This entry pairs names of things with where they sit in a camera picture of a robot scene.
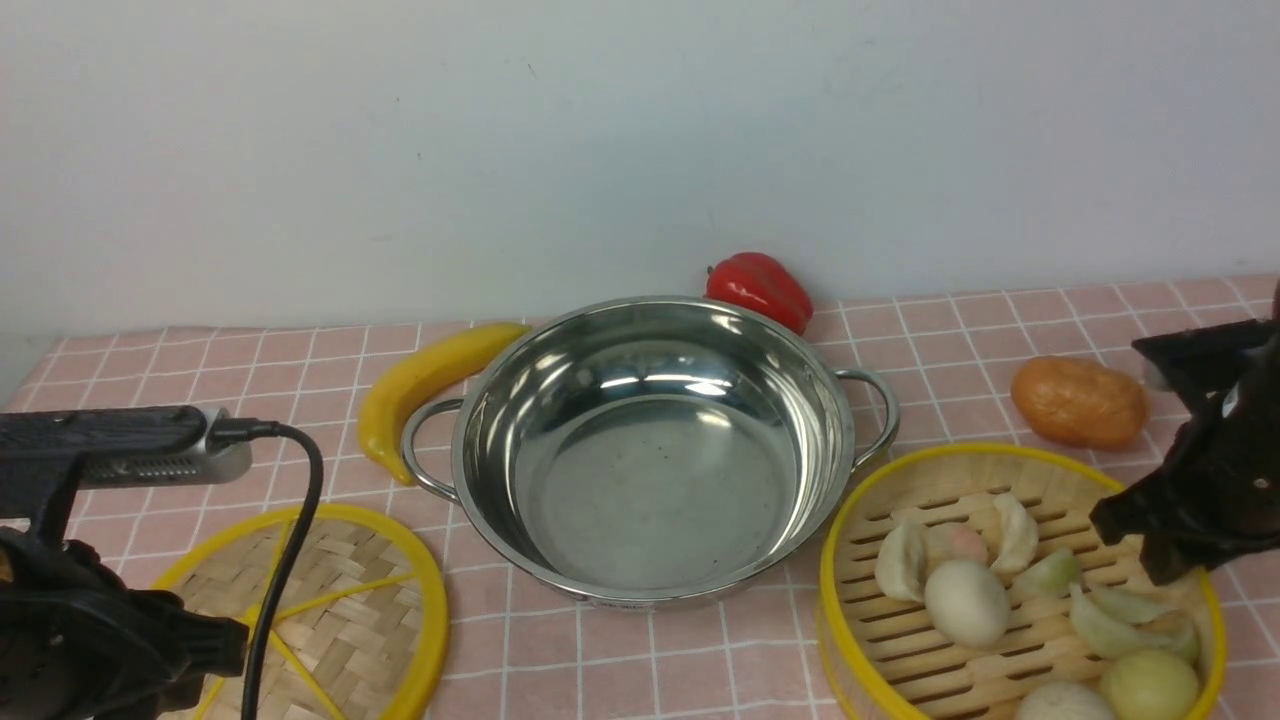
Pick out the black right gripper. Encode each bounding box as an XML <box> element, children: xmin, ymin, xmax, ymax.
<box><xmin>1091</xmin><ymin>361</ymin><xmax>1279</xmax><ymax>585</ymax></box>

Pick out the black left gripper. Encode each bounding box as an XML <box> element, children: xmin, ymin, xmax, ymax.
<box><xmin>1</xmin><ymin>528</ymin><xmax>250</xmax><ymax>719</ymax></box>

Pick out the yellow bamboo steamer basket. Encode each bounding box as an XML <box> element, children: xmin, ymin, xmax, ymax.
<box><xmin>815</xmin><ymin>443</ymin><xmax>1228</xmax><ymax>719</ymax></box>

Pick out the yellow bamboo steamer lid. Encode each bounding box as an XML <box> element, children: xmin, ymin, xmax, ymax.
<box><xmin>156</xmin><ymin>503</ymin><xmax>451</xmax><ymax>719</ymax></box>

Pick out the stainless steel pot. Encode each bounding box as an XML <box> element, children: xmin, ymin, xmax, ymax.
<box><xmin>399</xmin><ymin>296</ymin><xmax>900</xmax><ymax>611</ymax></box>

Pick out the orange toy potato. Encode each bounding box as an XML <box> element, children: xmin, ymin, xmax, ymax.
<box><xmin>1010</xmin><ymin>355</ymin><xmax>1151</xmax><ymax>451</ymax></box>

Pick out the green dumpling right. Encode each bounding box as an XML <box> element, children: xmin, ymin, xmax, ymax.
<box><xmin>1069</xmin><ymin>584</ymin><xmax>1201</xmax><ymax>664</ymax></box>

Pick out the green dumpling small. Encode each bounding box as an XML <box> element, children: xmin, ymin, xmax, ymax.
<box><xmin>1012</xmin><ymin>548</ymin><xmax>1083</xmax><ymax>600</ymax></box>

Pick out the white dumpling upper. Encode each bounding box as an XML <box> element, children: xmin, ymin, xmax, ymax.
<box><xmin>989</xmin><ymin>493</ymin><xmax>1039</xmax><ymax>574</ymax></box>

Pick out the white dumpling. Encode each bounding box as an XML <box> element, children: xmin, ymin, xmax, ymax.
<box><xmin>989</xmin><ymin>493</ymin><xmax>1039</xmax><ymax>574</ymax></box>
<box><xmin>874</xmin><ymin>518</ymin><xmax>928</xmax><ymax>603</ymax></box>

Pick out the yellow-green round bun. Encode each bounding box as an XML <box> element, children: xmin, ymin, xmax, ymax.
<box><xmin>1098</xmin><ymin>648</ymin><xmax>1201</xmax><ymax>719</ymax></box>

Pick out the white bun bottom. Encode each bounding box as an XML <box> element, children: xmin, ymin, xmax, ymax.
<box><xmin>1014</xmin><ymin>682</ymin><xmax>1117</xmax><ymax>720</ymax></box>

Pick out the white round bun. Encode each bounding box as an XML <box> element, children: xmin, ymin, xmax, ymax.
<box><xmin>924</xmin><ymin>559</ymin><xmax>1012</xmax><ymax>650</ymax></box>

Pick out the pink dumpling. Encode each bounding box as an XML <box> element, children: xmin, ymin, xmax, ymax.
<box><xmin>925</xmin><ymin>521</ymin><xmax>989</xmax><ymax>566</ymax></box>

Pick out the white dumpling left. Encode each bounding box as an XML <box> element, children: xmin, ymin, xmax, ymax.
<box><xmin>874</xmin><ymin>518</ymin><xmax>928</xmax><ymax>603</ymax></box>

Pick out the yellow toy banana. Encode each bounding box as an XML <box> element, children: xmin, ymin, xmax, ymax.
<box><xmin>357</xmin><ymin>322</ymin><xmax>532</xmax><ymax>486</ymax></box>

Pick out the red toy bell pepper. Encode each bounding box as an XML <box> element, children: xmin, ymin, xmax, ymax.
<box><xmin>704</xmin><ymin>252</ymin><xmax>815</xmax><ymax>336</ymax></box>

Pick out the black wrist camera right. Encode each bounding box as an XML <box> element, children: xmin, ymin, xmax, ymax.
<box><xmin>1132</xmin><ymin>319</ymin><xmax>1277</xmax><ymax>415</ymax></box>

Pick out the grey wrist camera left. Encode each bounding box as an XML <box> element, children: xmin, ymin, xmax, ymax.
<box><xmin>1</xmin><ymin>405</ymin><xmax>253</xmax><ymax>528</ymax></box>

